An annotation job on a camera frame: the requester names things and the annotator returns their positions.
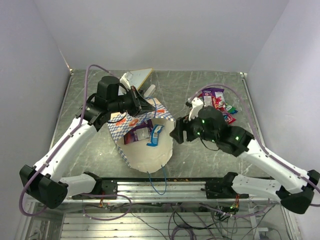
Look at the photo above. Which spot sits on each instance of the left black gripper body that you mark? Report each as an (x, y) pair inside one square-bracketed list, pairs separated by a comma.
[(128, 102)]

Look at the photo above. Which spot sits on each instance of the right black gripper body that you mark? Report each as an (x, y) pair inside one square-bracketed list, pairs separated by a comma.
[(194, 129)]

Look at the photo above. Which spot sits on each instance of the pink snack bag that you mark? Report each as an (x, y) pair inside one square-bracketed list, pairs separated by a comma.
[(227, 118)]

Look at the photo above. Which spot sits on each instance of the blue snack bag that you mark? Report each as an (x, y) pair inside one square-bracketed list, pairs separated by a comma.
[(231, 115)]

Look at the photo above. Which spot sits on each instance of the purple snack pack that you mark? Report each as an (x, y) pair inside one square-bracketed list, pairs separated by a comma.
[(208, 95), (139, 133)]

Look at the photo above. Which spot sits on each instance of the blue checkered paper bag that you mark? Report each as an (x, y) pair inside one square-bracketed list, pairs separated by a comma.
[(139, 155)]

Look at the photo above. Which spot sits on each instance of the red snack pack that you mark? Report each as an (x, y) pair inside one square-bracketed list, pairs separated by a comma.
[(219, 101)]

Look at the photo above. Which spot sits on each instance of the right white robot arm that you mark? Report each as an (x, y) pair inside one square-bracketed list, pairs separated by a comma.
[(291, 186)]

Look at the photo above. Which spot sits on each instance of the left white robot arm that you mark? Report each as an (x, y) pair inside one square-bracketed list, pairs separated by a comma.
[(43, 181)]

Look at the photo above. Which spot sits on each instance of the white marker eraser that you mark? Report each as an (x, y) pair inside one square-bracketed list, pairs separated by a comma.
[(148, 93)]

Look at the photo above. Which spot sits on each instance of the blue white snack pack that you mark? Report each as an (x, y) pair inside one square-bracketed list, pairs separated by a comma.
[(154, 137)]

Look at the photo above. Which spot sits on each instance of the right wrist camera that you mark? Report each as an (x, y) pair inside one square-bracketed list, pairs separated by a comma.
[(196, 105)]

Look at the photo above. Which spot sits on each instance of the aluminium frame rail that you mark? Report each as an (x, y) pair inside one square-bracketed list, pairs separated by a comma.
[(158, 190)]

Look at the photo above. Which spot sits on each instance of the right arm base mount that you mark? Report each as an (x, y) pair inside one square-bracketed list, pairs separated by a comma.
[(219, 188)]

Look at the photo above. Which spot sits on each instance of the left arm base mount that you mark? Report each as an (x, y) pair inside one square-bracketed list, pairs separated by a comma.
[(106, 187)]

